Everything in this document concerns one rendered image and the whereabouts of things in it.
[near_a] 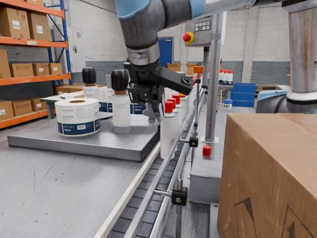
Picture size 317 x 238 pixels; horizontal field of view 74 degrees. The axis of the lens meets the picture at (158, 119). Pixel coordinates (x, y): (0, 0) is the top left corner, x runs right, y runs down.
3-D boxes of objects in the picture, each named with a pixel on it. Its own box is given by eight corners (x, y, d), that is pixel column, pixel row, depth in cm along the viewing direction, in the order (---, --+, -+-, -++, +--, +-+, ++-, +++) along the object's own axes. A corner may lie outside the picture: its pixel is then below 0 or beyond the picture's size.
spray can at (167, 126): (162, 153, 79) (162, 100, 74) (175, 155, 78) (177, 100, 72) (158, 159, 74) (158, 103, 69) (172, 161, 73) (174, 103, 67)
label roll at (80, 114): (52, 137, 96) (47, 106, 92) (65, 124, 115) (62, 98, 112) (96, 135, 98) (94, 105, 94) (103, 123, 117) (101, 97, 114)
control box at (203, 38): (196, 47, 112) (198, 8, 107) (224, 46, 99) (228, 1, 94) (183, 46, 105) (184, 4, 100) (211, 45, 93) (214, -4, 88)
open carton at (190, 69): (184, 75, 644) (184, 63, 634) (188, 74, 681) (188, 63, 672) (198, 75, 627) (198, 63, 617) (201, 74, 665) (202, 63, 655)
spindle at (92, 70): (90, 111, 141) (86, 67, 133) (102, 111, 139) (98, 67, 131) (82, 114, 133) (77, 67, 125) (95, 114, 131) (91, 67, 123)
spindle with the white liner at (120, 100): (118, 127, 110) (114, 69, 102) (134, 128, 108) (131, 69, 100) (110, 132, 102) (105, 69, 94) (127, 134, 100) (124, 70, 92)
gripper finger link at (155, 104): (157, 109, 62) (153, 85, 56) (162, 109, 62) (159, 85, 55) (153, 120, 59) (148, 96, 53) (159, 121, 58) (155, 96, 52)
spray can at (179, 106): (170, 139, 93) (171, 93, 88) (181, 140, 92) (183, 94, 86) (168, 143, 88) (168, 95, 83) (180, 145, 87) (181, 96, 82)
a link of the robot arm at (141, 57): (161, 34, 49) (153, 51, 44) (163, 52, 52) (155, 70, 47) (131, 35, 51) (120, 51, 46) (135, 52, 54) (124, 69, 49)
